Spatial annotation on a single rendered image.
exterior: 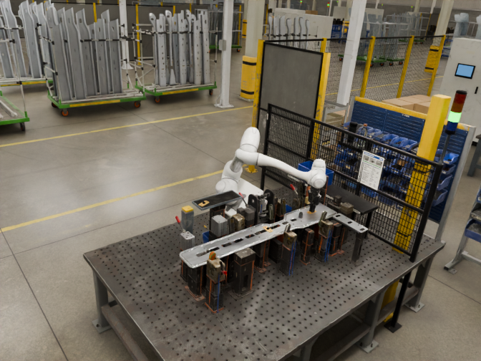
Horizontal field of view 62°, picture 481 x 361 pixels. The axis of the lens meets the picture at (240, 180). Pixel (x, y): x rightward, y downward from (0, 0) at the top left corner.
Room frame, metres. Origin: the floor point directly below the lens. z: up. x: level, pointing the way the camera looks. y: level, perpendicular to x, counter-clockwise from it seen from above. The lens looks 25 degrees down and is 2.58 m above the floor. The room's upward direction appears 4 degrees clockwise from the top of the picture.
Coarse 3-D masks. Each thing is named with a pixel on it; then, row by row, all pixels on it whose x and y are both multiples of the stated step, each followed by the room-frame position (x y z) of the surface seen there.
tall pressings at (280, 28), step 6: (270, 18) 13.08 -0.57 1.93; (276, 18) 12.92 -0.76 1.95; (282, 18) 13.10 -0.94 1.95; (288, 18) 13.70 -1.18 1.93; (294, 18) 13.53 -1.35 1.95; (300, 18) 13.31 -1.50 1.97; (270, 24) 13.10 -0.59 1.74; (276, 24) 12.92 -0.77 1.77; (282, 24) 13.10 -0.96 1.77; (288, 24) 13.28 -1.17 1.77; (294, 24) 13.51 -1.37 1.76; (300, 24) 13.32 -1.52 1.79; (306, 24) 13.51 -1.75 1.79; (270, 30) 13.11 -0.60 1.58; (276, 30) 12.93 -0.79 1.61; (282, 30) 13.09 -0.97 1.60; (288, 30) 13.31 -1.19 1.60; (294, 30) 13.51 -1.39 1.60; (300, 30) 13.35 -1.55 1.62; (306, 30) 13.56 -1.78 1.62; (282, 36) 13.08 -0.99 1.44; (288, 36) 13.30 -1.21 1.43; (294, 36) 13.49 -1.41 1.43; (300, 36) 13.34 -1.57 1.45; (276, 42) 12.89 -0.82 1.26; (282, 42) 13.07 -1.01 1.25; (288, 42) 13.30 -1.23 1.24; (294, 42) 13.46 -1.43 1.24; (300, 42) 13.32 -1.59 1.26; (306, 42) 13.53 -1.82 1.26; (306, 48) 13.51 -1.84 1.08
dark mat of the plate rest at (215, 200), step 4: (228, 192) 2.80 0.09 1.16; (232, 192) 2.80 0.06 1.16; (212, 196) 2.71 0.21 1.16; (216, 196) 2.71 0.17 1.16; (220, 196) 2.72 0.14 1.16; (224, 196) 2.72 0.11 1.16; (228, 196) 2.72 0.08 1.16; (232, 196) 2.73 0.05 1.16; (236, 196) 2.73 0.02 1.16; (200, 200) 2.64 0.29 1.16; (204, 200) 2.64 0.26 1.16; (208, 200) 2.65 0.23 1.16; (212, 200) 2.65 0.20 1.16; (216, 200) 2.65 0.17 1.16; (220, 200) 2.66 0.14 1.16; (224, 200) 2.66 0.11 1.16; (228, 200) 2.67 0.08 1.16; (208, 204) 2.58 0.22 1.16; (212, 204) 2.58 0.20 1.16
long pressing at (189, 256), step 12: (288, 216) 2.76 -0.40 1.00; (312, 216) 2.78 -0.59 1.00; (252, 228) 2.54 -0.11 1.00; (276, 228) 2.56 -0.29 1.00; (216, 240) 2.36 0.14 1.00; (228, 240) 2.37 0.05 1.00; (252, 240) 2.39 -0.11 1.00; (264, 240) 2.41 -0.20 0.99; (180, 252) 2.18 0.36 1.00; (192, 252) 2.20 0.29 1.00; (216, 252) 2.22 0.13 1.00; (228, 252) 2.23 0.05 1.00; (192, 264) 2.07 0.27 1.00; (204, 264) 2.09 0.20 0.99
